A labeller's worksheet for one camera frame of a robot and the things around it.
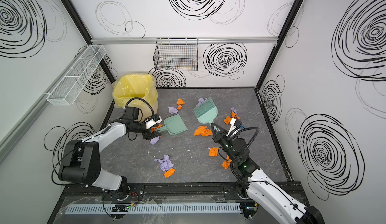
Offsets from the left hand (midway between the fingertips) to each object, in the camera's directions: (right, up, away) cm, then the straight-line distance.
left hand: (158, 127), depth 89 cm
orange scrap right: (+44, +3, +11) cm, 45 cm away
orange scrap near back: (+11, +15, +21) cm, 28 cm away
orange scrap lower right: (+39, -19, -8) cm, 44 cm away
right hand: (+29, +4, -17) cm, 34 cm away
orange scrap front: (+8, -23, -10) cm, 26 cm away
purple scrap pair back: (+26, +16, +19) cm, 36 cm away
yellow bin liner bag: (-20, +26, +8) cm, 34 cm away
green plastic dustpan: (+8, 0, +10) cm, 13 cm away
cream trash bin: (-5, +18, +3) cm, 19 cm away
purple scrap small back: (+6, +9, +17) cm, 20 cm away
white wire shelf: (-41, +22, -15) cm, 49 cm away
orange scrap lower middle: (+33, -14, -2) cm, 36 cm away
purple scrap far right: (+49, +10, +16) cm, 52 cm away
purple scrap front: (+6, -19, -7) cm, 21 cm away
